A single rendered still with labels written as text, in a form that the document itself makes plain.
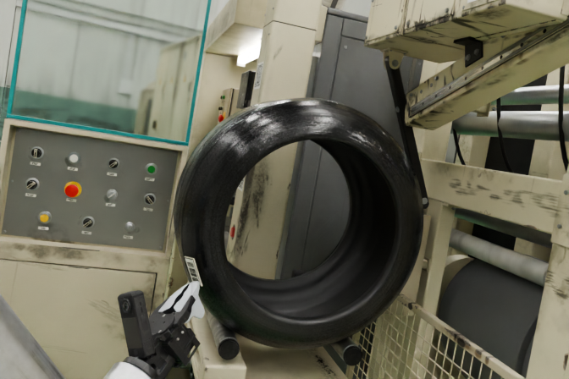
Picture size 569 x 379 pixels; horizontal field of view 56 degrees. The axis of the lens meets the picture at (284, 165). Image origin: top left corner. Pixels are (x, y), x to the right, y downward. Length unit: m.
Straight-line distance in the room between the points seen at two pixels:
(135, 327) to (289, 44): 0.85
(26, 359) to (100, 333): 1.18
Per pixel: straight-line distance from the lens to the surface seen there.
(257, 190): 1.47
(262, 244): 1.50
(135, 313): 0.99
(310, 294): 1.44
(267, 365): 1.37
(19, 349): 0.72
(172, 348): 1.02
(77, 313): 1.87
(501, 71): 1.21
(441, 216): 1.63
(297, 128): 1.09
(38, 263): 1.84
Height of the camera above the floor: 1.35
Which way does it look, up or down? 3 degrees down
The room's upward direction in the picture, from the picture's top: 10 degrees clockwise
